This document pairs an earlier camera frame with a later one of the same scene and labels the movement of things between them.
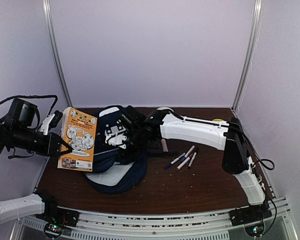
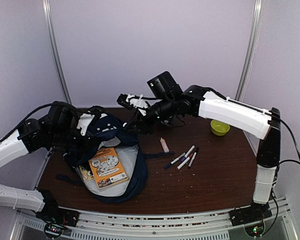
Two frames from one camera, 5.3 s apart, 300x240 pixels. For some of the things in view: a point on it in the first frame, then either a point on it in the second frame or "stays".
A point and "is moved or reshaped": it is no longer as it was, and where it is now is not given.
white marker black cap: (189, 151) stays
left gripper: (54, 139) to (88, 143)
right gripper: (134, 155) to (145, 127)
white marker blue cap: (175, 160) stays
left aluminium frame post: (51, 35) stays
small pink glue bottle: (164, 145) stays
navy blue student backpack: (115, 169) is moved or reshaped
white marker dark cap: (179, 166) stays
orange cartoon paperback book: (79, 129) to (107, 167)
